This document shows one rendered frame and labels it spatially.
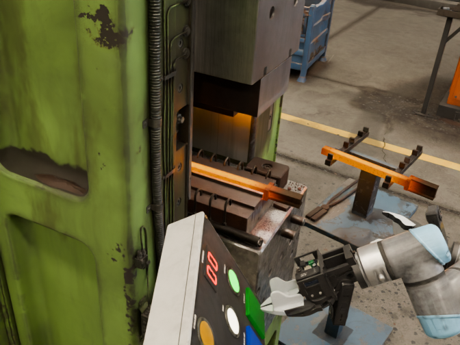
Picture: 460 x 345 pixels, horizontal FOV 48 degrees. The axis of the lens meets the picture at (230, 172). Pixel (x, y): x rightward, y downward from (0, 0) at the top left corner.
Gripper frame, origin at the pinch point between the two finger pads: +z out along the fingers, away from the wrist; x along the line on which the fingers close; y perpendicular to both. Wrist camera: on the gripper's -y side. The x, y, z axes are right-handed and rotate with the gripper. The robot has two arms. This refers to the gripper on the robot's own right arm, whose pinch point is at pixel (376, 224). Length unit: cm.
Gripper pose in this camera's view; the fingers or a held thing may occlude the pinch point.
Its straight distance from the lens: 138.0
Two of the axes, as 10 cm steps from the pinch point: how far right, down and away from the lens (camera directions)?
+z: -9.0, -2.8, 3.5
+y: -0.6, 8.5, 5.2
